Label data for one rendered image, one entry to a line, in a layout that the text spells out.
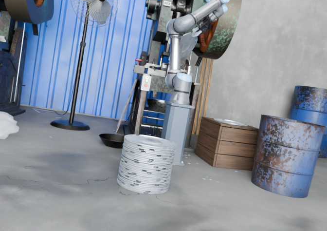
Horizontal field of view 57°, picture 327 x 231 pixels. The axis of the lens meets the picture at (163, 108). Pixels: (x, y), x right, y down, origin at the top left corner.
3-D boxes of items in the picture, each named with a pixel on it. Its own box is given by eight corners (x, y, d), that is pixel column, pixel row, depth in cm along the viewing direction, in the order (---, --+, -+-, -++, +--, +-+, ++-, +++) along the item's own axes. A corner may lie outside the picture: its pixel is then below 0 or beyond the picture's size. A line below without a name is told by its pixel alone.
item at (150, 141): (186, 149, 164) (186, 147, 164) (140, 147, 147) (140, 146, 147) (157, 136, 187) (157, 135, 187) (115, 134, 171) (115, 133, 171)
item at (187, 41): (166, 60, 265) (165, 59, 266) (188, 58, 285) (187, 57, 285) (180, 32, 248) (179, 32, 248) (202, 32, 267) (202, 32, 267)
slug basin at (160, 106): (181, 115, 291) (183, 105, 291) (147, 110, 285) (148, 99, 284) (174, 111, 325) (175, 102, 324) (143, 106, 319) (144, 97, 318)
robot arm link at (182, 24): (178, 20, 213) (227, -12, 227) (171, 22, 223) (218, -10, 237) (185, 34, 217) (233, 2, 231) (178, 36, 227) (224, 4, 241)
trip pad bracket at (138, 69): (141, 86, 273) (145, 65, 272) (131, 85, 271) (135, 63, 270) (141, 86, 279) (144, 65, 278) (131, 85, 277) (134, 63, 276)
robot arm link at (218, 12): (221, 0, 248) (227, 8, 251) (210, 9, 252) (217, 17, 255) (223, 3, 241) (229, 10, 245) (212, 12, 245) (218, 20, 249)
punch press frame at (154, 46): (185, 133, 285) (210, -11, 276) (140, 126, 277) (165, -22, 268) (169, 121, 363) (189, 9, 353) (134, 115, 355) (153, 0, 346)
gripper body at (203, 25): (194, 23, 254) (206, 13, 249) (199, 26, 261) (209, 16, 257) (199, 30, 252) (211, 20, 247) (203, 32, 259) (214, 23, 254)
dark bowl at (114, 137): (134, 152, 241) (136, 144, 240) (96, 147, 236) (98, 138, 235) (132, 144, 270) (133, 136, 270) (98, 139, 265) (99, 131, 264)
